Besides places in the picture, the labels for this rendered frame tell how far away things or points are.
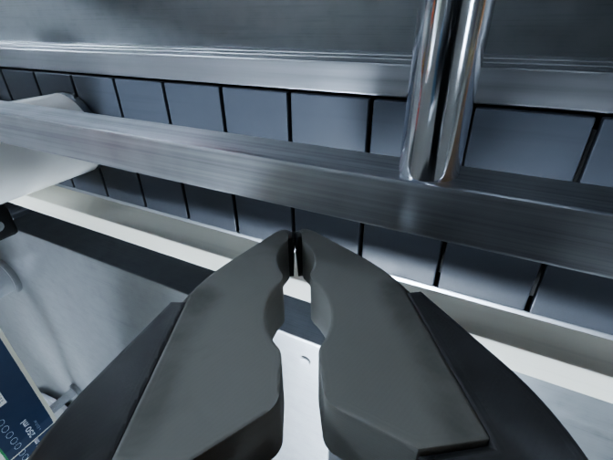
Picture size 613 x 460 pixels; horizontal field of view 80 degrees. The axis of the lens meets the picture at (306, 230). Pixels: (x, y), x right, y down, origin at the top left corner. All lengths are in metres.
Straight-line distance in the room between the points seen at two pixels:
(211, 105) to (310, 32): 0.07
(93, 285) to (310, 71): 0.30
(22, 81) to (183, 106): 0.14
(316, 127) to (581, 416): 0.24
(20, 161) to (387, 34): 0.20
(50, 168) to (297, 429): 0.25
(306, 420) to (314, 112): 0.23
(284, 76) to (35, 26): 0.26
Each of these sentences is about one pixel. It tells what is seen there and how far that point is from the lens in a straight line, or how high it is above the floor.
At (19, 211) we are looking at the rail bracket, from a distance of 0.44.
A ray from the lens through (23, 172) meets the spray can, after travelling 0.25.
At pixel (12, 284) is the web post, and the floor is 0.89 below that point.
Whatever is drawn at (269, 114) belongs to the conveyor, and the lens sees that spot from 0.18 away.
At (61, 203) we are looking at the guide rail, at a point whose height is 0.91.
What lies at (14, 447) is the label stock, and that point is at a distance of 0.64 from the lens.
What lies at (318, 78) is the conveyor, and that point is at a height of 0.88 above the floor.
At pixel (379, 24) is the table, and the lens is 0.21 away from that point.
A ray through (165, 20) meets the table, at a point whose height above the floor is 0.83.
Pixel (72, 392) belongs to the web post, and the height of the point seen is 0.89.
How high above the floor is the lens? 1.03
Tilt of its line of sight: 50 degrees down
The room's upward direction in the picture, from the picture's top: 135 degrees counter-clockwise
